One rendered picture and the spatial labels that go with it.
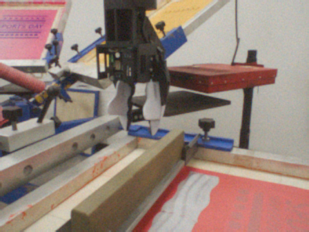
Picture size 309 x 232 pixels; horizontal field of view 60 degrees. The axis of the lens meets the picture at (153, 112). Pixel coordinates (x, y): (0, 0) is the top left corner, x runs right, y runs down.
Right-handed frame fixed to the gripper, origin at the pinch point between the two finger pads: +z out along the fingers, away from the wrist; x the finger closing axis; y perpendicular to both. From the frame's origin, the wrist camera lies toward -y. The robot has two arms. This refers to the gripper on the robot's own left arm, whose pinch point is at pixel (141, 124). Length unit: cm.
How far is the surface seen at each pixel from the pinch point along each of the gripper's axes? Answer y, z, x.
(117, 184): 10.4, 5.8, 1.3
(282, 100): -199, 36, 27
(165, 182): -3.6, 12.6, 3.1
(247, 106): -148, 32, 5
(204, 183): -12.8, 16.3, 8.8
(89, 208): 16.7, 5.7, 1.2
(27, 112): -27, 12, -60
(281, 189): -17.8, 16.7, 24.3
